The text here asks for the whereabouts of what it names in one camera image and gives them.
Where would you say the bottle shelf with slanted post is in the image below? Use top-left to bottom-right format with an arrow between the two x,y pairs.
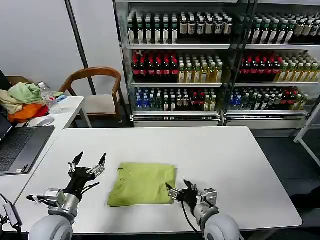
224,0 -> 320,130

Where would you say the white computer mouse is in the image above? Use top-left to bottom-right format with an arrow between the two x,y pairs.
36,116 -> 55,127

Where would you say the beige cloth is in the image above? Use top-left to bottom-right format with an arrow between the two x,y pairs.
0,89 -> 24,116

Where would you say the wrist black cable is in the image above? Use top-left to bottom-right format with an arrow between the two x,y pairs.
80,182 -> 101,196
180,199 -> 205,235

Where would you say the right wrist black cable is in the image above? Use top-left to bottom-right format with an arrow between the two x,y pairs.
180,199 -> 205,235

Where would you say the black slanted pole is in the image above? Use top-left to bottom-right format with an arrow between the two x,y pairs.
64,0 -> 98,95

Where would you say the grey laptop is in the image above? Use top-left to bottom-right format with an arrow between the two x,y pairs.
0,112 -> 56,176

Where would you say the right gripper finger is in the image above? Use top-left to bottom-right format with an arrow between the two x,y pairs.
183,178 -> 199,194
164,182 -> 182,202

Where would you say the brown wooden chair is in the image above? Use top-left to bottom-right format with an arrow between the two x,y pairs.
57,66 -> 128,124

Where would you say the grey cable adapter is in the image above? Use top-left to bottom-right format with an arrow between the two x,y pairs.
2,201 -> 24,228

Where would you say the bottle shelf with solid side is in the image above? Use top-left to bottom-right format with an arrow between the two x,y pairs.
112,0 -> 241,128

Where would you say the white side desk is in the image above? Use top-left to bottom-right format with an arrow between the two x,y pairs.
0,96 -> 92,209

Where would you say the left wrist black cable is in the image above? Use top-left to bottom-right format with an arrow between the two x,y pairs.
80,182 -> 101,196

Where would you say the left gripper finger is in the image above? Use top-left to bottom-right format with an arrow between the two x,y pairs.
86,153 -> 107,179
67,151 -> 85,174

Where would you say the clear plastic water bottle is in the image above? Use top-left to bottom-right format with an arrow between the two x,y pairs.
37,81 -> 56,111

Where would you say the clear plastic bag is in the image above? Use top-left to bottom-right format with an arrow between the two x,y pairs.
48,100 -> 67,116

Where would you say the orange cloth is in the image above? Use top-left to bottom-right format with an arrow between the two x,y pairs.
7,102 -> 50,124

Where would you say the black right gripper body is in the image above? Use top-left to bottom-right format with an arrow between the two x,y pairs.
178,188 -> 201,210

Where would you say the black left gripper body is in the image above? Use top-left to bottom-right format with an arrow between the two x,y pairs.
63,166 -> 98,199

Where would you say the pale green cloth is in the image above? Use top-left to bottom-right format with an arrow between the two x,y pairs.
7,82 -> 43,105

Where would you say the green shirt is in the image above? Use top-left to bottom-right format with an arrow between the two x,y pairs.
107,162 -> 177,208

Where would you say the white metal frame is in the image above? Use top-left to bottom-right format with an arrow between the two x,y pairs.
293,101 -> 320,161

